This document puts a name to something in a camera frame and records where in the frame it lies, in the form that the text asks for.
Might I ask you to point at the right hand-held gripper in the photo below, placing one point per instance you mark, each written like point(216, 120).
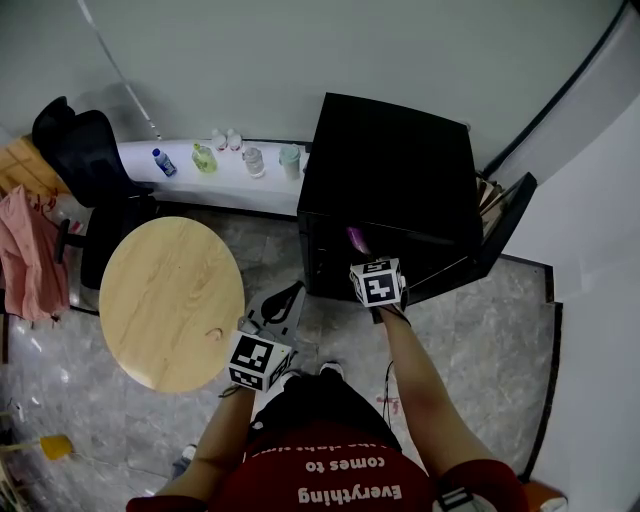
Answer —
point(380, 285)

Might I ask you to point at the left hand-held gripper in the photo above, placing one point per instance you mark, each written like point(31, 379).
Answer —
point(255, 360)

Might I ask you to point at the purple eggplant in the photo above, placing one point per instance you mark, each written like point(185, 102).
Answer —
point(357, 239)

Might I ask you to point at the black mini fridge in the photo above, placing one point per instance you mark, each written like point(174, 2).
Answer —
point(390, 165)

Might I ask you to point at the person's right forearm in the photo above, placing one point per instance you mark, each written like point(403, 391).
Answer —
point(425, 395)

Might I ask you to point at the person's left forearm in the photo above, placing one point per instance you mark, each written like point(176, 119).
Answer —
point(220, 440)

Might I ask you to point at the black wrist band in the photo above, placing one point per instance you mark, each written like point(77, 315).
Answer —
point(392, 312)

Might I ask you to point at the person's left shoe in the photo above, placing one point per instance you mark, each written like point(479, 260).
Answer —
point(291, 375)

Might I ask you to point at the person's shoe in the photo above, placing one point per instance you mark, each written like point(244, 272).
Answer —
point(332, 369)
point(291, 375)

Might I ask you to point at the person's right shoe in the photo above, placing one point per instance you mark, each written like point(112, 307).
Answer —
point(332, 369)

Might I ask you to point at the person's black shorts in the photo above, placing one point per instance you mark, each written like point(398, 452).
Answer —
point(320, 405)

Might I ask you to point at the round wooden table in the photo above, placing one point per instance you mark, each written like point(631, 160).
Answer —
point(170, 305)

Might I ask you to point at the white low ledge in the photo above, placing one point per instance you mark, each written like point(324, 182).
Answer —
point(225, 190)

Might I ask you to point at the pale green cup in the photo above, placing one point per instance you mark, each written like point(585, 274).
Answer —
point(290, 162)

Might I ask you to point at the brown cardboard pieces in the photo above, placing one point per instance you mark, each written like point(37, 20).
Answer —
point(492, 200)

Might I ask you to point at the clear plastic bottle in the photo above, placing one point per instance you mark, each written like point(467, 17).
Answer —
point(254, 162)

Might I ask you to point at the green liquid bottle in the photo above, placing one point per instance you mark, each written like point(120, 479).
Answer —
point(204, 160)

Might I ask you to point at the small red label bottle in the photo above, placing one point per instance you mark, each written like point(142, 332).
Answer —
point(219, 141)
point(234, 141)

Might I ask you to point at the person's red shirt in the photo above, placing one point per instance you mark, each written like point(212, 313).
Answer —
point(325, 475)

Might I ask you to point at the blue label bottle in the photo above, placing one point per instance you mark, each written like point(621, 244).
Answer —
point(164, 162)

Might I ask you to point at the large clear water jug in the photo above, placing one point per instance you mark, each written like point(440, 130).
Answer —
point(70, 220)

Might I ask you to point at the black office chair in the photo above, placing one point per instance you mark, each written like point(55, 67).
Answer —
point(85, 155)

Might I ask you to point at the pink cloth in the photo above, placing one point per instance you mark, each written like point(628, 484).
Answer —
point(30, 260)

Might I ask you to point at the orange cushion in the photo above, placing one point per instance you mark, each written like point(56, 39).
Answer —
point(545, 495)

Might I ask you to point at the yellow dustpan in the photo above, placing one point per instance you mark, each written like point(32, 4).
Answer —
point(56, 447)

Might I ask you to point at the wooden board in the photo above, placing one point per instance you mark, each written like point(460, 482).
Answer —
point(25, 165)

